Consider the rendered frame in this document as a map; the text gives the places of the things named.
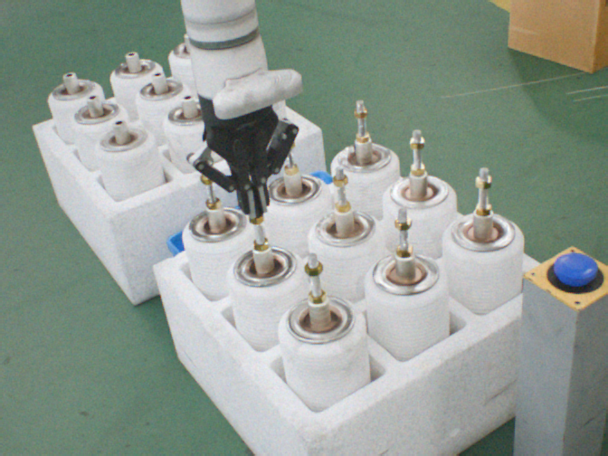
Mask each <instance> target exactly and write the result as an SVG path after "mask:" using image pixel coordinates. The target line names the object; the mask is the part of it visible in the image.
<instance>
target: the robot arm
mask: <svg viewBox="0 0 608 456"><path fill-rule="evenodd" d="M181 4H182V9H183V13H184V18H185V26H186V30H187V35H188V40H189V44H190V55H191V64H192V70H193V74H194V79H195V87H196V91H197V96H198V100H199V105H200V110H201V113H202V118H203V122H204V132H203V135H202V140H203V142H204V143H203V145H202V146H200V147H199V149H198V150H197V151H196V153H194V152H191V153H189V154H188V155H187V157H186V161H187V162H188V163H189V164H190V165H191V166H192V167H193V168H194V169H195V170H196V171H198V172H199V173H200V174H202V175H203V176H205V177H207V178H208V179H210V180H211V181H213V182H214V183H215V184H217V185H218V186H220V187H221V188H222V189H224V190H225V191H227V192H228V193H232V192H233V191H234V190H236V195H237V201H238V206H239V208H240V209H241V211H242V212H243V213H244V214H245V215H248V216H249V217H250V218H251V219H252V218H255V217H257V211H256V204H257V205H258V206H259V210H260V213H261V214H266V213H268V209H267V206H270V202H271V200H270V196H269V191H268V186H267V181H268V178H269V177H270V176H272V175H277V174H278V173H279V172H280V171H281V169H282V167H283V165H284V163H285V161H286V158H287V156H288V154H289V152H290V150H291V148H292V145H293V143H294V141H295V139H296V137H297V135H298V134H299V127H298V126H297V125H295V124H294V123H292V122H291V121H290V120H288V119H286V118H284V119H279V117H278V115H277V113H276V112H275V111H274V109H273V107H272V106H273V104H275V103H278V102H280V101H283V100H286V99H289V98H292V97H294V96H296V95H298V94H300V93H301V92H302V91H303V88H302V80H301V75H300V74H299V73H297V72H296V71H294V70H279V71H268V66H267V60H266V54H265V50H264V46H263V43H262V40H261V34H260V28H259V23H258V16H257V11H256V4H255V0H181ZM267 148H268V149H267ZM212 151H213V152H214V153H215V154H217V155H218V156H219V157H221V158H222V159H224V160H225V161H226V163H227V165H228V167H229V168H230V172H231V175H230V176H227V175H225V174H224V173H223V172H221V171H220V170H218V169H217V168H216V167H214V159H213V158H212V156H211V153H212ZM250 177H251V179H250ZM255 203H256V204H255Z"/></svg>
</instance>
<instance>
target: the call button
mask: <svg viewBox="0 0 608 456"><path fill-rule="evenodd" d="M597 270H598V266H597V263H596V261H595V260H594V259H592V258H591V257H589V256H587V255H585V254H582V253H576V252H572V253H566V254H563V255H561V256H559V257H558V258H557V259H556V261H555V267H554V271H555V274H556V276H557V277H558V278H559V279H560V280H561V281H562V282H563V283H565V284H567V285H570V286H584V285H586V284H588V283H589V282H590V281H591V280H593V279H594V278H595V277H596V275H597Z"/></svg>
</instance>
